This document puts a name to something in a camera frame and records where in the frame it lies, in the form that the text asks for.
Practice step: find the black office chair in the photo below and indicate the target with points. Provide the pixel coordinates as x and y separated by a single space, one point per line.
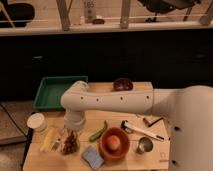
166 6

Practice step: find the orange bowl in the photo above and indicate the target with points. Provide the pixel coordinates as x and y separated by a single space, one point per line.
108 154

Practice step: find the green plastic tray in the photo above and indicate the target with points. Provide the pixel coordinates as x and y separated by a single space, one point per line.
50 91

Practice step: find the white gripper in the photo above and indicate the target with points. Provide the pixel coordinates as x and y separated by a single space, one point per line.
74 121

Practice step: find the bunch of red grapes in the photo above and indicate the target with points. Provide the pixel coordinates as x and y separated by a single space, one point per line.
72 136

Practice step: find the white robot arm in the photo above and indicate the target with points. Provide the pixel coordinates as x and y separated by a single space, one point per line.
190 111

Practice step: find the green plastic cup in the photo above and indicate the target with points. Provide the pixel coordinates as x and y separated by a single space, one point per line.
70 147

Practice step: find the white cup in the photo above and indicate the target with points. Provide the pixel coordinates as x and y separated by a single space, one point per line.
37 122

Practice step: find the orange fruit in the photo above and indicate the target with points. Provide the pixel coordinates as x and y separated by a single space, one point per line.
113 142

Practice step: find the brown wooden block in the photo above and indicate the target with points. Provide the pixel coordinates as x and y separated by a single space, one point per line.
150 123

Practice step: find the small brush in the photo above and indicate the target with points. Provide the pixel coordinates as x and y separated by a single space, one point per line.
58 142

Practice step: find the dark red bowl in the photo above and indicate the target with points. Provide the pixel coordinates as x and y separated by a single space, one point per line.
122 84

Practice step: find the metal cup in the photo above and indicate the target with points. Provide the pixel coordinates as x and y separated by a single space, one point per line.
145 145

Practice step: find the blue sponge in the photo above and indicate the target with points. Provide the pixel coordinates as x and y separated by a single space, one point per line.
93 158

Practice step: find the white black handled tool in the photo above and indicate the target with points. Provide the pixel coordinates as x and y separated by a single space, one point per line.
127 126

